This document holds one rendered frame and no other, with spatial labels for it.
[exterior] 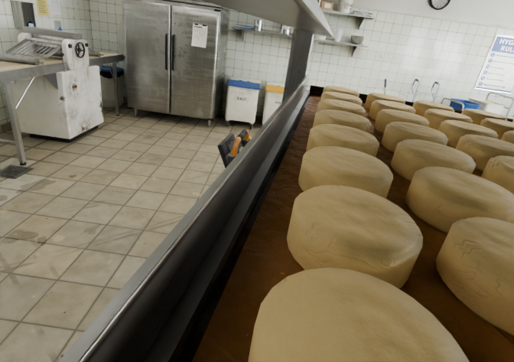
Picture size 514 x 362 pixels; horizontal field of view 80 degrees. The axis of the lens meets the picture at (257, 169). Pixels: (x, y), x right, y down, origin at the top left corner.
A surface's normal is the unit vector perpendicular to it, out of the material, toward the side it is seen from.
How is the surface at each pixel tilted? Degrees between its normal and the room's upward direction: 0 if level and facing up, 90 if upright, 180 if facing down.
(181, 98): 91
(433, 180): 0
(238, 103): 87
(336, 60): 90
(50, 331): 0
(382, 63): 90
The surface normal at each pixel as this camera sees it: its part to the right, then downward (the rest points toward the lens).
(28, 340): 0.13, -0.90
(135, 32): -0.07, 0.41
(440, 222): -0.76, 0.18
